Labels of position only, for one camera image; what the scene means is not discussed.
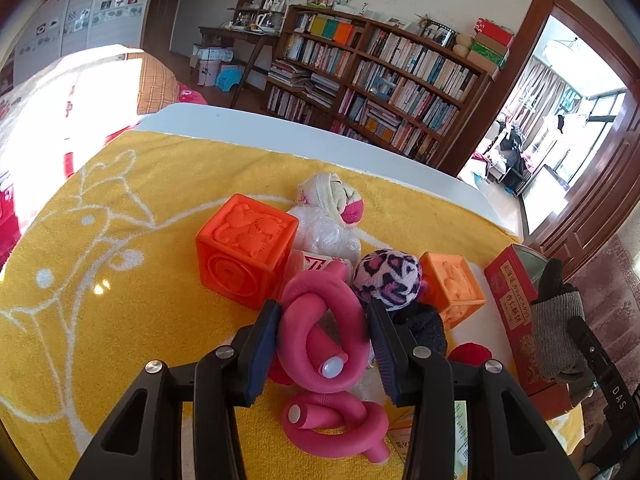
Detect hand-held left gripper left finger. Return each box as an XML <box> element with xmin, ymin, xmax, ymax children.
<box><xmin>70</xmin><ymin>300</ymin><xmax>283</xmax><ymax>480</ymax></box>

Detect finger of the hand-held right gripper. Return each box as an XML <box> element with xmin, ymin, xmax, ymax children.
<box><xmin>566</xmin><ymin>316</ymin><xmax>613</xmax><ymax>381</ymax></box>

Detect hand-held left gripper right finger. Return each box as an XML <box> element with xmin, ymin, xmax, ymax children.
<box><xmin>367</xmin><ymin>302</ymin><xmax>573</xmax><ymax>480</ymax></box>

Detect pink foam curler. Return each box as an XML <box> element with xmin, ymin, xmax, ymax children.
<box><xmin>267</xmin><ymin>265</ymin><xmax>373</xmax><ymax>393</ymax></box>
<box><xmin>280</xmin><ymin>392</ymin><xmax>391</xmax><ymax>465</ymax></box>

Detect leopard print sock ball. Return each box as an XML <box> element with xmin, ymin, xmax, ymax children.
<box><xmin>354</xmin><ymin>248</ymin><xmax>423</xmax><ymax>308</ymax></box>

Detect dark red container box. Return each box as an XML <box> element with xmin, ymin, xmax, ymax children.
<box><xmin>484</xmin><ymin>243</ymin><xmax>573</xmax><ymax>421</ymax></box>

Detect large red pompom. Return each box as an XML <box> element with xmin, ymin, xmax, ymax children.
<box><xmin>447</xmin><ymin>342</ymin><xmax>493</xmax><ymax>366</ymax></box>

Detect yellow medicine box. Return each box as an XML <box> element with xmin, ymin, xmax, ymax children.
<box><xmin>387</xmin><ymin>400</ymin><xmax>468</xmax><ymax>480</ymax></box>

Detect small light orange toy block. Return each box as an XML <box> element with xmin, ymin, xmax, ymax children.
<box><xmin>419</xmin><ymin>251</ymin><xmax>487</xmax><ymax>331</ymax></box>

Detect large red-orange toy block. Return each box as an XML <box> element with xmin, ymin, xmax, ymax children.
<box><xmin>196</xmin><ymin>194</ymin><xmax>300</xmax><ymax>311</ymax></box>

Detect mauve patterned curtain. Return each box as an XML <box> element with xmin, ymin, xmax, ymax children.
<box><xmin>570</xmin><ymin>220</ymin><xmax>640</xmax><ymax>386</ymax></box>

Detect small white red-print box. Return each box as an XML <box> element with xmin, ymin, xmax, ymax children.
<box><xmin>287</xmin><ymin>249</ymin><xmax>351</xmax><ymax>286</ymax></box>

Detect clear plastic bag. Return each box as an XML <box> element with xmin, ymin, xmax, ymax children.
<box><xmin>290</xmin><ymin>205</ymin><xmax>363</xmax><ymax>266</ymax></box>

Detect panelled wooden door leaf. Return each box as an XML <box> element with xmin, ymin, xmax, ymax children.
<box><xmin>540</xmin><ymin>110</ymin><xmax>640</xmax><ymax>273</ymax></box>

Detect yellow printed towel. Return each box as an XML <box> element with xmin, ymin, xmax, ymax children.
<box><xmin>0</xmin><ymin>129</ymin><xmax>586</xmax><ymax>480</ymax></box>

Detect white and pink sock ball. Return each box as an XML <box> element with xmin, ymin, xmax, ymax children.
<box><xmin>299</xmin><ymin>172</ymin><xmax>366</xmax><ymax>228</ymax></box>

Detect pile of dark clothes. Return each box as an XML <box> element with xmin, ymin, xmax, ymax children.
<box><xmin>492</xmin><ymin>115</ymin><xmax>531</xmax><ymax>196</ymax></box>

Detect white table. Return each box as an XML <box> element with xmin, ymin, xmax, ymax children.
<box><xmin>140</xmin><ymin>105</ymin><xmax>523</xmax><ymax>241</ymax></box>

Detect wooden bookshelf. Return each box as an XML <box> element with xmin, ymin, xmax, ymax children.
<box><xmin>263</xmin><ymin>4</ymin><xmax>493</xmax><ymax>171</ymax></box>

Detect pink pillow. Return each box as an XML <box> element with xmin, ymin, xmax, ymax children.
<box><xmin>177</xmin><ymin>82</ymin><xmax>208</xmax><ymax>107</ymax></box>

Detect blue plastic stool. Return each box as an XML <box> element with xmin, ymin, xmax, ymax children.
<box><xmin>216</xmin><ymin>65</ymin><xmax>245</xmax><ymax>92</ymax></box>

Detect orange checked blanket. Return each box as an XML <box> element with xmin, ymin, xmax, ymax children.
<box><xmin>137</xmin><ymin>50</ymin><xmax>181</xmax><ymax>116</ymax></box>

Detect white storage bin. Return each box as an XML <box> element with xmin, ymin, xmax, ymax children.
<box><xmin>195</xmin><ymin>45</ymin><xmax>236</xmax><ymax>86</ymax></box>

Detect rows of books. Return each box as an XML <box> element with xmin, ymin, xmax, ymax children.
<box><xmin>267</xmin><ymin>12</ymin><xmax>481</xmax><ymax>158</ymax></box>

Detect green gift box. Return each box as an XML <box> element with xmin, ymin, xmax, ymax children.
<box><xmin>470</xmin><ymin>42</ymin><xmax>508</xmax><ymax>68</ymax></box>

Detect brown gift box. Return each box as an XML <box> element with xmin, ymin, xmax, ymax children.
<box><xmin>472</xmin><ymin>35</ymin><xmax>512</xmax><ymax>57</ymax></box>

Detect wooden desk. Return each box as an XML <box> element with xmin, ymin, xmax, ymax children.
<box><xmin>198</xmin><ymin>25</ymin><xmax>281</xmax><ymax>106</ymax></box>

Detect red gift box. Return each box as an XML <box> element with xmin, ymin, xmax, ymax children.
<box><xmin>475</xmin><ymin>18</ymin><xmax>515</xmax><ymax>47</ymax></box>

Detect wooden desk shelf unit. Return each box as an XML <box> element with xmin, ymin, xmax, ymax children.
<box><xmin>232</xmin><ymin>0</ymin><xmax>296</xmax><ymax>36</ymax></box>

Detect dark wooden door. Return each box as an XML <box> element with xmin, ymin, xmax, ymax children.
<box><xmin>142</xmin><ymin>0</ymin><xmax>198</xmax><ymax>58</ymax></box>

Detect white sliding wardrobe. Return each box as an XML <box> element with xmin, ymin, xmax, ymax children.
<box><xmin>12</xmin><ymin>0</ymin><xmax>163</xmax><ymax>86</ymax></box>

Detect film strip photo frame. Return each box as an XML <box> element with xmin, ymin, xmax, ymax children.
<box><xmin>429</xmin><ymin>20</ymin><xmax>457</xmax><ymax>49</ymax></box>

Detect wooden door frame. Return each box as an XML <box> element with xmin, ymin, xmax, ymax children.
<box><xmin>440</xmin><ymin>0</ymin><xmax>640</xmax><ymax>271</ymax></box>

